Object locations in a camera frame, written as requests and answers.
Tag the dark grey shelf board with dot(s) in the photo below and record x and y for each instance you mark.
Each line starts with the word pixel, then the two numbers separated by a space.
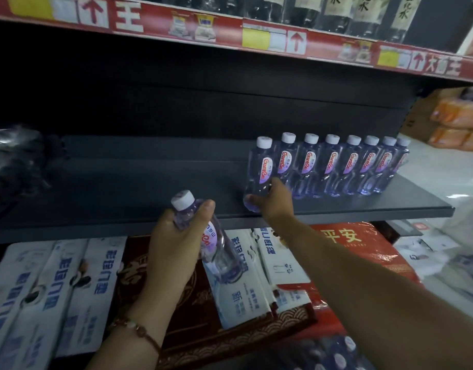
pixel 143 188

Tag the bright red gift box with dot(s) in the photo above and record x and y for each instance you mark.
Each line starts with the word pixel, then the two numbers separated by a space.
pixel 375 254

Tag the row of dark glass bottles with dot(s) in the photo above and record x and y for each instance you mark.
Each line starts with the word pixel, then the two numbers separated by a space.
pixel 329 13

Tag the white plastic package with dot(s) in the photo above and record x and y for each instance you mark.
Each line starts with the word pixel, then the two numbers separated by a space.
pixel 466 227

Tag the brown cardboard box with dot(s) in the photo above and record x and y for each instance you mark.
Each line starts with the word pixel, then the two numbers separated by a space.
pixel 421 115

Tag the person's left hand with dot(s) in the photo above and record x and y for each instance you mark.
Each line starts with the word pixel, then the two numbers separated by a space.
pixel 170 258

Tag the person's right thumb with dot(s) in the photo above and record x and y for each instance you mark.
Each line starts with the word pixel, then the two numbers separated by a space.
pixel 256 200

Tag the person's left thumb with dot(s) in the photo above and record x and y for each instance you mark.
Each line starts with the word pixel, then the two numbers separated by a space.
pixel 201 215

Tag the clear water bottle white cap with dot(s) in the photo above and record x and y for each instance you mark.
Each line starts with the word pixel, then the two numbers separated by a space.
pixel 260 165
pixel 221 254

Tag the red shelf-edge price strip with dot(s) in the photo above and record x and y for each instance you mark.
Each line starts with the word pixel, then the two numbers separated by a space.
pixel 228 32

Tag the person's left forearm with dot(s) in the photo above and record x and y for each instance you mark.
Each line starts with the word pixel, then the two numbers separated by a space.
pixel 132 335

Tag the shrink-wrapped pack of bottles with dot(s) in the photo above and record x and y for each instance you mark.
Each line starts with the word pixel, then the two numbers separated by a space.
pixel 329 356

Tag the person's right forearm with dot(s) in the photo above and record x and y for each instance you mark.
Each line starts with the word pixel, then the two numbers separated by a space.
pixel 360 288

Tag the person's right hand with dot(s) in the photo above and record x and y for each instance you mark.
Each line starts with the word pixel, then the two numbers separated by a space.
pixel 277 206

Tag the black plastic bag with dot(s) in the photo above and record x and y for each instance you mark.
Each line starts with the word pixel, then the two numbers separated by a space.
pixel 16 169

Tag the white blue-print carton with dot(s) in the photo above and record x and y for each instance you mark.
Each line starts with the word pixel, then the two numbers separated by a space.
pixel 240 300
pixel 91 296
pixel 8 288
pixel 277 262
pixel 47 300

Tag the row of purple-label bottles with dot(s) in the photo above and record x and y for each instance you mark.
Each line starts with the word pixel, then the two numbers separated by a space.
pixel 336 169

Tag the orange wrapped package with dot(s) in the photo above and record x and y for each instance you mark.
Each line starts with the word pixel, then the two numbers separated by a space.
pixel 448 137
pixel 458 113

